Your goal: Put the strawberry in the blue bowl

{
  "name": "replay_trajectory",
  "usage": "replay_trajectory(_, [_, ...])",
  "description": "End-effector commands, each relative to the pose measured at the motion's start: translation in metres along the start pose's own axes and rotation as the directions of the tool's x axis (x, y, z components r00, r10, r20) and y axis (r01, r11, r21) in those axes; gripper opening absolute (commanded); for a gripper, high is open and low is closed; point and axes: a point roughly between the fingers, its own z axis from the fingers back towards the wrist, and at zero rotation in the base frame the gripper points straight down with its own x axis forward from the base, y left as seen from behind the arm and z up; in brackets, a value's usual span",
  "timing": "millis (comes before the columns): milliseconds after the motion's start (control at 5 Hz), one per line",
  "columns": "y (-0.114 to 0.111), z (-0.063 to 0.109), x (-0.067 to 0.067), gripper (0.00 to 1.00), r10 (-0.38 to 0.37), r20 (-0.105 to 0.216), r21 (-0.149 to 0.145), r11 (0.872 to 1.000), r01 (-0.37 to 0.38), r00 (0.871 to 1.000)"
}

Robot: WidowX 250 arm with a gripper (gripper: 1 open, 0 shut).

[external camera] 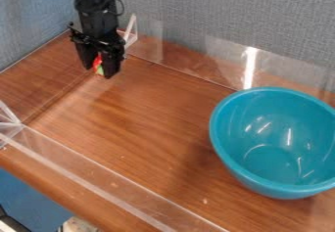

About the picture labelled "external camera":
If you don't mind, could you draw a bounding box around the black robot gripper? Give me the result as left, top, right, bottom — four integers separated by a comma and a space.
68, 9, 125, 78

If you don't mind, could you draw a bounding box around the red toy strawberry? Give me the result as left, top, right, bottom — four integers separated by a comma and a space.
93, 53, 104, 76

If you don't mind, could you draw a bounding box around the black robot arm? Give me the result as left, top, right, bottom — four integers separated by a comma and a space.
68, 0, 125, 78

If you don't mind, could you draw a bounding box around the blue plastic bowl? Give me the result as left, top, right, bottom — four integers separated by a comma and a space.
208, 87, 335, 200

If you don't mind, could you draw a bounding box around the clear acrylic back barrier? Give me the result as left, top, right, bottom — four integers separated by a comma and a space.
125, 18, 335, 107

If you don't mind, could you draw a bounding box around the clear acrylic barrier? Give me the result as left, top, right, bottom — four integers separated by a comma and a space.
125, 18, 335, 107
0, 101, 229, 232

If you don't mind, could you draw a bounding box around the clear acrylic front barrier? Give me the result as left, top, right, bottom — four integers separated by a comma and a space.
0, 101, 229, 232

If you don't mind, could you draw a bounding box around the clear acrylic corner bracket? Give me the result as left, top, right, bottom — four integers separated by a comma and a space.
118, 14, 139, 49

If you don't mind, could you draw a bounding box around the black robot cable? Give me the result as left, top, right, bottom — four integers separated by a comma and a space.
105, 0, 126, 17

